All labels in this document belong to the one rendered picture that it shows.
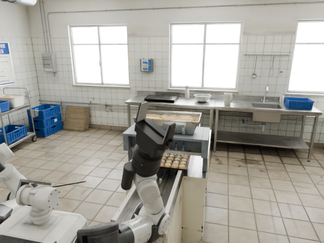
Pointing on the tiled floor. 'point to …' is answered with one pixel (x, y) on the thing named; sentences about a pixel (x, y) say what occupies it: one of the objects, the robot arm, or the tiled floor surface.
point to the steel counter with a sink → (225, 137)
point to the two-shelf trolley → (10, 121)
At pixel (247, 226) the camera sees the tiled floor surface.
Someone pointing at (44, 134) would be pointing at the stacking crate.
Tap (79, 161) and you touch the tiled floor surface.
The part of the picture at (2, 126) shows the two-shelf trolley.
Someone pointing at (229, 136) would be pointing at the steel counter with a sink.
